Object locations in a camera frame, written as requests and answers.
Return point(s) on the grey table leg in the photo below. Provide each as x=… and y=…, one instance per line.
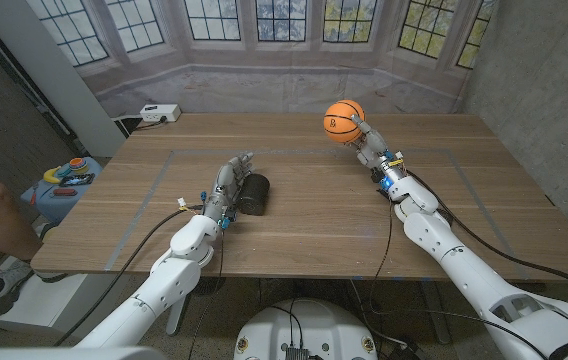
x=431, y=310
x=176, y=312

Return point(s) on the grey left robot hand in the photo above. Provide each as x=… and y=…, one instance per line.
x=228, y=187

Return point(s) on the printed window backdrop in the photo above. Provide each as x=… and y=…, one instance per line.
x=264, y=85

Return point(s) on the yellow toy banana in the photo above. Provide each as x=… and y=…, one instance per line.
x=50, y=176

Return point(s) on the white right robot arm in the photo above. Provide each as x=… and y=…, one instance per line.
x=464, y=265

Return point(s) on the blue stool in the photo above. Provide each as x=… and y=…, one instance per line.
x=59, y=205

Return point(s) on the white slanted column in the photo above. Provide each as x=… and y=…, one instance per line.
x=54, y=75

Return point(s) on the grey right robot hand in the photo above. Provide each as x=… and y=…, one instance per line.
x=376, y=152

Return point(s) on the white power strip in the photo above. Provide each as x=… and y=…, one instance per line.
x=160, y=113

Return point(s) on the red flat toy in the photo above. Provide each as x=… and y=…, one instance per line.
x=64, y=192

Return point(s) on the white floor platform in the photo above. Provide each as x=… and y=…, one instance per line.
x=39, y=300

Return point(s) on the orange mini basketball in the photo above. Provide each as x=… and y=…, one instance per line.
x=341, y=120

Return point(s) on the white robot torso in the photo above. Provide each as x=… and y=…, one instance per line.
x=309, y=325

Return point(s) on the black cylindrical speaker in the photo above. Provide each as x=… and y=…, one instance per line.
x=255, y=196

